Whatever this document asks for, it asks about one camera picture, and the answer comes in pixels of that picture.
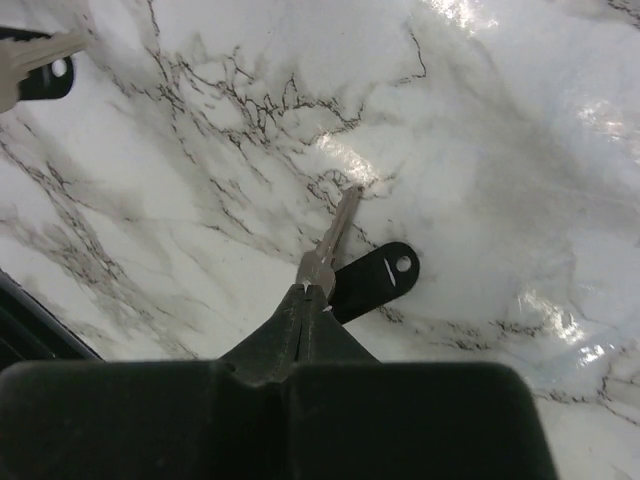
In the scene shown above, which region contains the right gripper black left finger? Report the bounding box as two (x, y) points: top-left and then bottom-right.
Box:
(1, 285), (305, 479)

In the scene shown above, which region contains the silver key with black clip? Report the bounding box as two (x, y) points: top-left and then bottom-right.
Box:
(295, 185), (421, 325)

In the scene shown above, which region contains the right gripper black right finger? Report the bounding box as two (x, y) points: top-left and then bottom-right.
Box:
(297, 282), (543, 480)

